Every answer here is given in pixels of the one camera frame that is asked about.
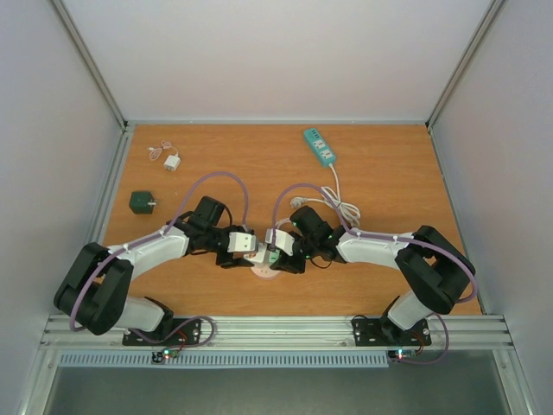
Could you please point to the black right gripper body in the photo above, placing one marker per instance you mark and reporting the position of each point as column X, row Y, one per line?
column 292, row 265

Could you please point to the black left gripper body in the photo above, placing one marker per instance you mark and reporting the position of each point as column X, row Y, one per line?
column 221, row 259

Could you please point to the white cube adapter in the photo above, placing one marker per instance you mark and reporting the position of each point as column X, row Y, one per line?
column 259, row 258

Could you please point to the dark green dragon cube adapter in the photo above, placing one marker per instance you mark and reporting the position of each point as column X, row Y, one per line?
column 142, row 202

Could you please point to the teal power strip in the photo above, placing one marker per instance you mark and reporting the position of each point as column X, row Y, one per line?
column 319, row 147

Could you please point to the pink round power socket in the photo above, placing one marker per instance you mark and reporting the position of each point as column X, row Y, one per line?
column 264, row 272

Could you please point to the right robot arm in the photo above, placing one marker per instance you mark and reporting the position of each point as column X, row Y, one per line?
column 436, row 272

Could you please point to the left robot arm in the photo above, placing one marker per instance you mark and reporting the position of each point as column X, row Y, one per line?
column 95, row 291

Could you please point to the light green plug adapter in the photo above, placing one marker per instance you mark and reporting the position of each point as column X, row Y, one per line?
column 273, row 257

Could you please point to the left controller board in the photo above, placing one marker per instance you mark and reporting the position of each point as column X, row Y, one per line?
column 164, row 355

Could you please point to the controller board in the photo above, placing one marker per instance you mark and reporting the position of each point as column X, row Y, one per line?
column 164, row 355
column 400, row 354

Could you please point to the right controller board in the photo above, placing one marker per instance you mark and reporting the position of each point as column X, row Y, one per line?
column 400, row 354

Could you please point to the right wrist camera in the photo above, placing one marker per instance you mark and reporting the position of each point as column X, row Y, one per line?
column 280, row 240

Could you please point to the aluminium frame rail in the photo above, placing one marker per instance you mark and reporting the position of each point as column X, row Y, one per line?
column 296, row 333

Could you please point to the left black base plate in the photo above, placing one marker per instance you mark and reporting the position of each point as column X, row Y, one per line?
column 179, row 331

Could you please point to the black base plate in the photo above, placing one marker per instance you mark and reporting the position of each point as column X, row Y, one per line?
column 371, row 332
column 179, row 331

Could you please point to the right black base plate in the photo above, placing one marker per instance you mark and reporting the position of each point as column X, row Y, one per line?
column 371, row 332

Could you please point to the grey slotted cable duct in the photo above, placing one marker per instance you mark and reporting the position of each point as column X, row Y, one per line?
column 226, row 359

